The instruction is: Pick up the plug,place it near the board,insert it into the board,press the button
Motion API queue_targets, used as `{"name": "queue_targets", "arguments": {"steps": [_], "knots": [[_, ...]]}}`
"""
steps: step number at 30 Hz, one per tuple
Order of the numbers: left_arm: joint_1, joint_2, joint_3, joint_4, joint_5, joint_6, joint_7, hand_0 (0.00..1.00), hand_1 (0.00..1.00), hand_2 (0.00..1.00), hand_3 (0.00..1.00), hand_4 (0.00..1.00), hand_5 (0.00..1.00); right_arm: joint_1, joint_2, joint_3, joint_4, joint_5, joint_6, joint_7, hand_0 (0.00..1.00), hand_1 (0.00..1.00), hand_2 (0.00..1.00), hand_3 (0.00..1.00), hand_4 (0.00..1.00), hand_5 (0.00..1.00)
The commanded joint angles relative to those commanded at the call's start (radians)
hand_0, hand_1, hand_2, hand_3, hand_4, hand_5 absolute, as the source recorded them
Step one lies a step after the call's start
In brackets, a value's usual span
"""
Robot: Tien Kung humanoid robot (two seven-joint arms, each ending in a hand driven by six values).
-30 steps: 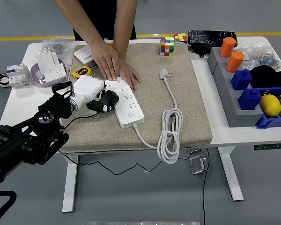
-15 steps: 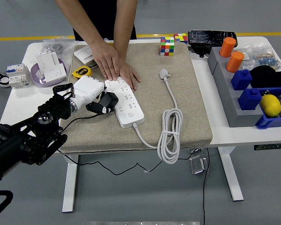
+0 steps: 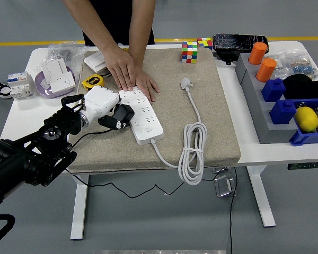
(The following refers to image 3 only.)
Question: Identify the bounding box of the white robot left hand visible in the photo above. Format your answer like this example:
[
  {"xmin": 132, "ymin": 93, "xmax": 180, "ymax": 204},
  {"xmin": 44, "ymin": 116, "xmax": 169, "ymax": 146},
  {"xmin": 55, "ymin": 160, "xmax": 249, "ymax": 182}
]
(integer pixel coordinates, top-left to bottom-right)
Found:
[{"xmin": 80, "ymin": 85, "xmax": 130, "ymax": 130}]

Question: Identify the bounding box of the person's left hand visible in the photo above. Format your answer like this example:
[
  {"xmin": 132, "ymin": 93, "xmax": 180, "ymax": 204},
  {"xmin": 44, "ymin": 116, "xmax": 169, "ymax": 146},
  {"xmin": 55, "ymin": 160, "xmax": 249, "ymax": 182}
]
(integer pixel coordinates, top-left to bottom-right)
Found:
[{"xmin": 134, "ymin": 67, "xmax": 161, "ymax": 103}]

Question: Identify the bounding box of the person's right hand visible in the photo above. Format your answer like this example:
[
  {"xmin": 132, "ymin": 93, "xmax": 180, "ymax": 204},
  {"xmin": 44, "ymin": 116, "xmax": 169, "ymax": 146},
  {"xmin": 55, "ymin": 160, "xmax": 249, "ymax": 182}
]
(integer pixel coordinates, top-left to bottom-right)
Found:
[{"xmin": 102, "ymin": 45, "xmax": 136, "ymax": 92}]

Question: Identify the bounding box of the black plug adapter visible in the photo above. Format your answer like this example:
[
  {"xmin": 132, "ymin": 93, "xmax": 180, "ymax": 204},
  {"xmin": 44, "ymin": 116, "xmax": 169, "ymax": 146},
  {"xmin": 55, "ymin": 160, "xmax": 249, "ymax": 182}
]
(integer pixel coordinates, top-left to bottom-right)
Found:
[{"xmin": 113, "ymin": 104, "xmax": 135, "ymax": 128}]

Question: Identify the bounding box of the white power strip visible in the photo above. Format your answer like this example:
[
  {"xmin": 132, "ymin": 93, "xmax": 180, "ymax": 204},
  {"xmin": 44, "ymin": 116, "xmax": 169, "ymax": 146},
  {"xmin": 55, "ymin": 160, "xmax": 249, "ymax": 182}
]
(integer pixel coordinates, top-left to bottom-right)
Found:
[{"xmin": 118, "ymin": 88, "xmax": 164, "ymax": 146}]

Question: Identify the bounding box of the thin black adapter cord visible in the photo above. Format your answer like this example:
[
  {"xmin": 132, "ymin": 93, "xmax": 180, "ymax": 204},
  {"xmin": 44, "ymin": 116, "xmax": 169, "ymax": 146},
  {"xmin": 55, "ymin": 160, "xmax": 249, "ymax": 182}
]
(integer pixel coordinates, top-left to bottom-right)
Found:
[{"xmin": 65, "ymin": 126, "xmax": 218, "ymax": 198}]

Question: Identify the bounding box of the yellow black tape measure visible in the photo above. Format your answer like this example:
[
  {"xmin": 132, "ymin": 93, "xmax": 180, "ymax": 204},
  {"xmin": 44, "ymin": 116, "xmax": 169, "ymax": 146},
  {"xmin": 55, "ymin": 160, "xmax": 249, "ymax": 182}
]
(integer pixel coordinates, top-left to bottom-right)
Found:
[{"xmin": 81, "ymin": 74, "xmax": 106, "ymax": 89}]

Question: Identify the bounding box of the white socket panel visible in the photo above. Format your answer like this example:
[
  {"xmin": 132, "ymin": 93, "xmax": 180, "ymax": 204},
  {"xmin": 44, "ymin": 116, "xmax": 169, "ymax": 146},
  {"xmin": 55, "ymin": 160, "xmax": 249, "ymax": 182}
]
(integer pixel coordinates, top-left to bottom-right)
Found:
[{"xmin": 49, "ymin": 72, "xmax": 77, "ymax": 94}]

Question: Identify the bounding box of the grey-brown mat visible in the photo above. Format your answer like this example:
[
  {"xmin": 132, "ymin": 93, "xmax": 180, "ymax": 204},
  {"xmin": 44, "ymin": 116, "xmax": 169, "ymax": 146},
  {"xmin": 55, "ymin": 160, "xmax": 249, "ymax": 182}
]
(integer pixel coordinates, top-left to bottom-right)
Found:
[{"xmin": 65, "ymin": 48, "xmax": 241, "ymax": 174}]

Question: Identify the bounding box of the person's torso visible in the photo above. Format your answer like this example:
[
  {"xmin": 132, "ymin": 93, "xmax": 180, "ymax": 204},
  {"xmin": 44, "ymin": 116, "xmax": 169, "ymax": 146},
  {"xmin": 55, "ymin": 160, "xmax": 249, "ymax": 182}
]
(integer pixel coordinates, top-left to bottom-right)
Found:
[{"xmin": 82, "ymin": 0, "xmax": 156, "ymax": 47}]

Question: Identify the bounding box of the large colourful puzzle cube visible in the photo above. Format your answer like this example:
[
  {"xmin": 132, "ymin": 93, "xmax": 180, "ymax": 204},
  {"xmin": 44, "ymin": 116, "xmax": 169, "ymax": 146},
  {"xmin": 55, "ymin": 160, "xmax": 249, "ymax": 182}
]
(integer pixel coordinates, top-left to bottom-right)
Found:
[{"xmin": 180, "ymin": 41, "xmax": 199, "ymax": 64}]

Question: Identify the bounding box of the lilac bowl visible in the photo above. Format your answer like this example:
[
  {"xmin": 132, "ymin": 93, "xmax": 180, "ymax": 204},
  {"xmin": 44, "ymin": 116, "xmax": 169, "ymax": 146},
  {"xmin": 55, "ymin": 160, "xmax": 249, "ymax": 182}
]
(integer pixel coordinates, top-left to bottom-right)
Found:
[{"xmin": 34, "ymin": 66, "xmax": 77, "ymax": 99}]

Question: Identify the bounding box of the clear bag of screws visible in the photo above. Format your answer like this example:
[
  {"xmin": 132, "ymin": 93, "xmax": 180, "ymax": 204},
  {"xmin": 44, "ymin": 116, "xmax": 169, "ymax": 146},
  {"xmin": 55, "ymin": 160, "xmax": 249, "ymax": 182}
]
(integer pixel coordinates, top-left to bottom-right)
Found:
[{"xmin": 46, "ymin": 41, "xmax": 88, "ymax": 69}]

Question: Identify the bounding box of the small colourful puzzle cube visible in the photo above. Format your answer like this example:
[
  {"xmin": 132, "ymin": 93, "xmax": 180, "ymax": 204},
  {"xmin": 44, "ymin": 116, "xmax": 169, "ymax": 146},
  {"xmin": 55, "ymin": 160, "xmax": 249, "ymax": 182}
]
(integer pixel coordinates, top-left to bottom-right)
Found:
[{"xmin": 196, "ymin": 37, "xmax": 213, "ymax": 50}]

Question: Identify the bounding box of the white circuit breaker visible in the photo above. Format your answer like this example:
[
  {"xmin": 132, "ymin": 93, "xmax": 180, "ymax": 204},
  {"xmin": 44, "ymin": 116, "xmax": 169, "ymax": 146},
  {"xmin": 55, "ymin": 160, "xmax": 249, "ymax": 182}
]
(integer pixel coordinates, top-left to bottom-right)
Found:
[{"xmin": 6, "ymin": 71, "xmax": 36, "ymax": 100}]

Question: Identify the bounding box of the black film-wrapped box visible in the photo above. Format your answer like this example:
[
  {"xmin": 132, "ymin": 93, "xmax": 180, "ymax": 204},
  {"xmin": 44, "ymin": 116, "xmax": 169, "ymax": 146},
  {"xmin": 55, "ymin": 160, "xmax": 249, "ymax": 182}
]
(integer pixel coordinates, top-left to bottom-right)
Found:
[{"xmin": 211, "ymin": 33, "xmax": 269, "ymax": 66}]

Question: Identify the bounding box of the black and white shoe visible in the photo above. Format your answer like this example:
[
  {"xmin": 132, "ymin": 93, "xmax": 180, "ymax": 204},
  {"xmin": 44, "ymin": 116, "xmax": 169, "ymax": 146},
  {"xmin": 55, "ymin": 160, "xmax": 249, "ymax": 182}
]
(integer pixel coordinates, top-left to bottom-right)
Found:
[{"xmin": 0, "ymin": 73, "xmax": 13, "ymax": 99}]

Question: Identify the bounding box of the white table leg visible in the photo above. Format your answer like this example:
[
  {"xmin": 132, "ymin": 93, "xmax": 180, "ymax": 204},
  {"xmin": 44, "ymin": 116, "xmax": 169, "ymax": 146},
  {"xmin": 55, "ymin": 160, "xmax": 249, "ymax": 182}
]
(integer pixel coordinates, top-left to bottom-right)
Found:
[
  {"xmin": 69, "ymin": 173, "xmax": 90, "ymax": 241},
  {"xmin": 246, "ymin": 165, "xmax": 277, "ymax": 228}
]

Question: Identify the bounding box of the grey stepped block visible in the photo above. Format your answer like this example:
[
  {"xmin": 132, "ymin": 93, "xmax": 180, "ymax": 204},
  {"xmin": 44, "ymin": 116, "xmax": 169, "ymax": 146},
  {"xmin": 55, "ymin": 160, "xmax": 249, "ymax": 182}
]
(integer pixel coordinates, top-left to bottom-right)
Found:
[{"xmin": 234, "ymin": 52, "xmax": 299, "ymax": 145}]

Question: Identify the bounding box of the orange cylinder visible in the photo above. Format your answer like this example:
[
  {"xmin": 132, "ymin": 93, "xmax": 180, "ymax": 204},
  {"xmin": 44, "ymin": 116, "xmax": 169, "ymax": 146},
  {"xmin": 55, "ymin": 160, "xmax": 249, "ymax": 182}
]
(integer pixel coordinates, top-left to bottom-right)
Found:
[
  {"xmin": 255, "ymin": 58, "xmax": 277, "ymax": 83},
  {"xmin": 248, "ymin": 41, "xmax": 269, "ymax": 66}
]

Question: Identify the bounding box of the blue block with knob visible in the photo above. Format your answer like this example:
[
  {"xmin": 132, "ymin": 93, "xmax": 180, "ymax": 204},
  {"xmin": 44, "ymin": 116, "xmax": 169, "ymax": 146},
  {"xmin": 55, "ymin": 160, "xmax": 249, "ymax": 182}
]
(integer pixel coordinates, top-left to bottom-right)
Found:
[
  {"xmin": 261, "ymin": 78, "xmax": 286, "ymax": 103},
  {"xmin": 269, "ymin": 99, "xmax": 297, "ymax": 125}
]

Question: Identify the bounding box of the clear bag of components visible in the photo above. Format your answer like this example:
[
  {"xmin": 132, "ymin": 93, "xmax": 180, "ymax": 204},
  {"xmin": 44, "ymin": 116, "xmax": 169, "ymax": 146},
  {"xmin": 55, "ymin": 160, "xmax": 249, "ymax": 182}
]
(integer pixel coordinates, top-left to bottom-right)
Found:
[{"xmin": 267, "ymin": 50, "xmax": 318, "ymax": 81}]

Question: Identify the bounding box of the blue plastic bin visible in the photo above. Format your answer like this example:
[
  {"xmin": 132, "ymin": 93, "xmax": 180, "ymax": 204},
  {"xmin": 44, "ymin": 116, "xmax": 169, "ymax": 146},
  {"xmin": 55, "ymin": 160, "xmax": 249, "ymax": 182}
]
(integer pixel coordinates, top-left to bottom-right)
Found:
[{"xmin": 288, "ymin": 97, "xmax": 318, "ymax": 147}]

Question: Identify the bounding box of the yellow lemon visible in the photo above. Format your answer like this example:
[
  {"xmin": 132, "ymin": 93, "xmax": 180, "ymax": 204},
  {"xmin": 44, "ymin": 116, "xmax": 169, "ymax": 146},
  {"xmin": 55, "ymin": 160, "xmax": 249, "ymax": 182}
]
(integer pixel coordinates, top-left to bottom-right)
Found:
[{"xmin": 293, "ymin": 106, "xmax": 318, "ymax": 133}]

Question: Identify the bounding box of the black table control panel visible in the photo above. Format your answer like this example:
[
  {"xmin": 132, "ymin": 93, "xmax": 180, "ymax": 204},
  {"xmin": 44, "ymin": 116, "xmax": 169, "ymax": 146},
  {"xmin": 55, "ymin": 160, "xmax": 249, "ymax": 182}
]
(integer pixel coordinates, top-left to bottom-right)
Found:
[{"xmin": 286, "ymin": 161, "xmax": 318, "ymax": 170}]

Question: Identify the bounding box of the white wall switch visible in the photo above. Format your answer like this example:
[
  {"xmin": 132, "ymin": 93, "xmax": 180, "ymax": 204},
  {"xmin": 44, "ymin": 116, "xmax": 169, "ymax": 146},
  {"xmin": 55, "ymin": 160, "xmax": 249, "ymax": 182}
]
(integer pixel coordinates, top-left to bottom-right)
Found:
[{"xmin": 83, "ymin": 50, "xmax": 109, "ymax": 74}]

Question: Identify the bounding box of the white power cord with plug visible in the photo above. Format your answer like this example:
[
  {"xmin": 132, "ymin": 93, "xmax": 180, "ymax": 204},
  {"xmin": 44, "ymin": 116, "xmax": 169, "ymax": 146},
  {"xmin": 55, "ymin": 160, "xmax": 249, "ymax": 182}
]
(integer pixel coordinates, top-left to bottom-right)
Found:
[{"xmin": 150, "ymin": 77, "xmax": 208, "ymax": 186}]

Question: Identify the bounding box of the white switch panel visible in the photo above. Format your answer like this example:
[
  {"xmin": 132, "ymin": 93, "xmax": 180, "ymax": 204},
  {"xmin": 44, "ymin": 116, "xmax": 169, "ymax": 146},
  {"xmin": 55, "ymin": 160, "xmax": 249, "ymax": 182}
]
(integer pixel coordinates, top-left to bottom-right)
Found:
[{"xmin": 40, "ymin": 58, "xmax": 68, "ymax": 85}]

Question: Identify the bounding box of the small silver bracket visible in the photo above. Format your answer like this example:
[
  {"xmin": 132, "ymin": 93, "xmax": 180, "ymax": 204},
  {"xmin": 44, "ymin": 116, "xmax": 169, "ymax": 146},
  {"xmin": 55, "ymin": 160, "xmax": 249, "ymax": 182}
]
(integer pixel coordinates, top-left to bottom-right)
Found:
[{"xmin": 211, "ymin": 166, "xmax": 233, "ymax": 175}]

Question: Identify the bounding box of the large silver bracket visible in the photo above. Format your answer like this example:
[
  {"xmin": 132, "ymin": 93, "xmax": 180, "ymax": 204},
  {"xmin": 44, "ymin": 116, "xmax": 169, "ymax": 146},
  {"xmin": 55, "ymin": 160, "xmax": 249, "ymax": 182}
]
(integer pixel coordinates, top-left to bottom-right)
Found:
[{"xmin": 214, "ymin": 175, "xmax": 238, "ymax": 198}]

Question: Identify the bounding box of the black table power cable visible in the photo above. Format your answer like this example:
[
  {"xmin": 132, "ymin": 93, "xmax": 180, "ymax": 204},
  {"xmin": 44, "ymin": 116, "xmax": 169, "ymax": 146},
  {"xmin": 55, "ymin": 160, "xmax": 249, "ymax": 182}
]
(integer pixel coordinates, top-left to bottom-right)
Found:
[{"xmin": 229, "ymin": 167, "xmax": 239, "ymax": 254}]

